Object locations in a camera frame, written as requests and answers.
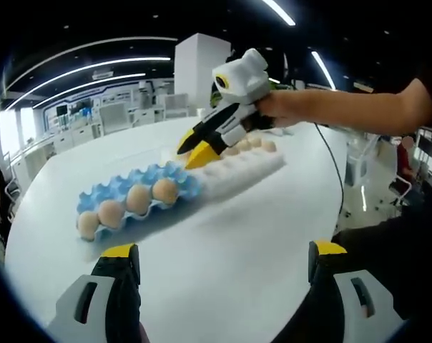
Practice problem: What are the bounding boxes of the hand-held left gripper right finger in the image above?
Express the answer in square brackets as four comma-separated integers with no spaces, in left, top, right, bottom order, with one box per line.
[308,240,407,343]

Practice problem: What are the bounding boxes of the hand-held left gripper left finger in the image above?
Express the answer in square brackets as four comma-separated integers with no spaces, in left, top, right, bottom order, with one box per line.
[46,243,143,343]

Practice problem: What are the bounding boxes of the group of tan eggs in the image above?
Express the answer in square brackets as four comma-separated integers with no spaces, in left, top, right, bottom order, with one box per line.
[221,136,277,158]

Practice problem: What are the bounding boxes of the blue egg tray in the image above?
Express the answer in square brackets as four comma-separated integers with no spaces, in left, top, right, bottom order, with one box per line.
[75,159,205,241]

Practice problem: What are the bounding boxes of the white foam egg holder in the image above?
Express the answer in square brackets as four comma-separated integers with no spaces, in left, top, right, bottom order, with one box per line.
[192,137,287,196]

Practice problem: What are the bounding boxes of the person's right hand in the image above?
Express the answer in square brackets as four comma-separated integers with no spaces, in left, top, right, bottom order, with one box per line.
[255,89,305,129]

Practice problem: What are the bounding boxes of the person's left hand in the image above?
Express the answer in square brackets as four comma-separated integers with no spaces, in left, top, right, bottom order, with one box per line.
[137,321,152,343]

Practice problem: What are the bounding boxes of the white mesh office chair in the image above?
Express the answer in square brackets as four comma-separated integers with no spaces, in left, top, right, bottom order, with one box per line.
[164,93,190,119]
[99,103,129,133]

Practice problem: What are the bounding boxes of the person's dark shirt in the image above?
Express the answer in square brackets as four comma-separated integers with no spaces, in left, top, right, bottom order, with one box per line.
[273,62,432,343]

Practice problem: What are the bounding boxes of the ceiling light strip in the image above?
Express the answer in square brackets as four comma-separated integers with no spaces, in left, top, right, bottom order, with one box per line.
[262,0,296,26]
[310,51,337,90]

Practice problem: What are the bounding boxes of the white table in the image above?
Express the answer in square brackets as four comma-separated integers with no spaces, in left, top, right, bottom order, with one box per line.
[4,116,348,343]

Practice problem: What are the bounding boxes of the row of white cabinets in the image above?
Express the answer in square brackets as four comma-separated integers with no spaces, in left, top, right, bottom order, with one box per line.
[11,106,167,179]

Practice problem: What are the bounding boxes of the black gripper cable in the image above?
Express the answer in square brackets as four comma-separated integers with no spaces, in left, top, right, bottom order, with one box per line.
[313,121,345,229]

